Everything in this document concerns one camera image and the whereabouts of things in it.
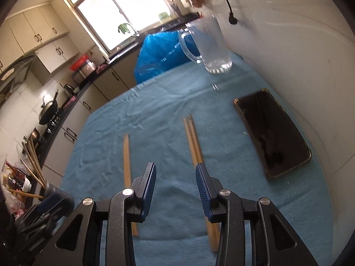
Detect red plastic basin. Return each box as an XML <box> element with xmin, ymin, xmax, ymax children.
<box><xmin>69</xmin><ymin>55</ymin><xmax>91</xmax><ymax>71</ymax></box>

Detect gas stove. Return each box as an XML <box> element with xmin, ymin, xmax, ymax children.
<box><xmin>41</xmin><ymin>111</ymin><xmax>64</xmax><ymax>142</ymax></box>

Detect kitchen window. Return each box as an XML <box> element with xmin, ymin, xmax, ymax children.
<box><xmin>59</xmin><ymin>0</ymin><xmax>183</xmax><ymax>59</ymax></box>

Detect black power cable with plug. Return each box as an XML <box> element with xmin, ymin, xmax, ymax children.
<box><xmin>218</xmin><ymin>0</ymin><xmax>238</xmax><ymax>25</ymax></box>

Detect chrome sink faucet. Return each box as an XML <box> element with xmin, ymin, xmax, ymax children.
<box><xmin>126</xmin><ymin>22</ymin><xmax>140</xmax><ymax>38</ymax></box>

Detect cream base cabinets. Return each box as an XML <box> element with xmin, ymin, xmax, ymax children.
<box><xmin>41</xmin><ymin>51</ymin><xmax>142</xmax><ymax>185</ymax></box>

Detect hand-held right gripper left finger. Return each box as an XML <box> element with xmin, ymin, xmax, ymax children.
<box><xmin>50</xmin><ymin>162</ymin><xmax>157</xmax><ymax>266</ymax></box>

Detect cream wall cabinets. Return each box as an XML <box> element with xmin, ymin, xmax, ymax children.
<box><xmin>0</xmin><ymin>3</ymin><xmax>81</xmax><ymax>74</ymax></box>

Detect clear glass mug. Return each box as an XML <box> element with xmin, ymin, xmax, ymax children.
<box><xmin>178</xmin><ymin>15</ymin><xmax>233</xmax><ymax>75</ymax></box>

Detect blue towel table cloth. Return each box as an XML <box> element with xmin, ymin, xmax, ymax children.
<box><xmin>59</xmin><ymin>51</ymin><xmax>333</xmax><ymax>266</ymax></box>

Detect range hood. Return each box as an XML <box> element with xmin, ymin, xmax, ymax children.
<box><xmin>0</xmin><ymin>53</ymin><xmax>38</xmax><ymax>106</ymax></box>

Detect blue plastic bag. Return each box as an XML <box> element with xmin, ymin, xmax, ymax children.
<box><xmin>134</xmin><ymin>30</ymin><xmax>201</xmax><ymax>84</ymax></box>

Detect cluttered condiment bottles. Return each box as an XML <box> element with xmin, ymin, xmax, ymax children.
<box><xmin>0</xmin><ymin>159</ymin><xmax>32</xmax><ymax>217</ymax></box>

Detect bunch of wooden chopsticks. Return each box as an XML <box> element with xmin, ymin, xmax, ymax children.
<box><xmin>8</xmin><ymin>139</ymin><xmax>47</xmax><ymax>199</ymax></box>

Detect steel pot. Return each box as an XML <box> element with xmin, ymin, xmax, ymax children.
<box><xmin>29</xmin><ymin>129</ymin><xmax>42</xmax><ymax>145</ymax></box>

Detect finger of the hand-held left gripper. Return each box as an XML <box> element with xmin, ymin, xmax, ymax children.
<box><xmin>14</xmin><ymin>211</ymin><xmax>60</xmax><ymax>244</ymax></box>
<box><xmin>35</xmin><ymin>192</ymin><xmax>75</xmax><ymax>222</ymax></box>

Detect steel cooking appliance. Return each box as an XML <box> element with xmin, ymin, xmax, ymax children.
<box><xmin>73</xmin><ymin>59</ymin><xmax>97</xmax><ymax>84</ymax></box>

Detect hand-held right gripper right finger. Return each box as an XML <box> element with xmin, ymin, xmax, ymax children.
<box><xmin>195</xmin><ymin>163</ymin><xmax>319</xmax><ymax>266</ymax></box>

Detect black smartphone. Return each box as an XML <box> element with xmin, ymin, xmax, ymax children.
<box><xmin>233</xmin><ymin>88</ymin><xmax>312</xmax><ymax>180</ymax></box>

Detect black wok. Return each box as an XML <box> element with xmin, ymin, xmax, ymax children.
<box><xmin>38</xmin><ymin>89</ymin><xmax>59</xmax><ymax>125</ymax></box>

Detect black kitchen countertop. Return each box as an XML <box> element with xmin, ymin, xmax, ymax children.
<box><xmin>36</xmin><ymin>11</ymin><xmax>200</xmax><ymax>169</ymax></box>

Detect wooden chopstick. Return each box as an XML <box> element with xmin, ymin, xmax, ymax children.
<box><xmin>123</xmin><ymin>134</ymin><xmax>139</xmax><ymax>237</ymax></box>
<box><xmin>188</xmin><ymin>114</ymin><xmax>221</xmax><ymax>251</ymax></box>
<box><xmin>182</xmin><ymin>117</ymin><xmax>219</xmax><ymax>252</ymax></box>

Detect grey perforated chopstick holder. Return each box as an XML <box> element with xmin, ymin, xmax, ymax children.
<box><xmin>41</xmin><ymin>181</ymin><xmax>66</xmax><ymax>200</ymax></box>

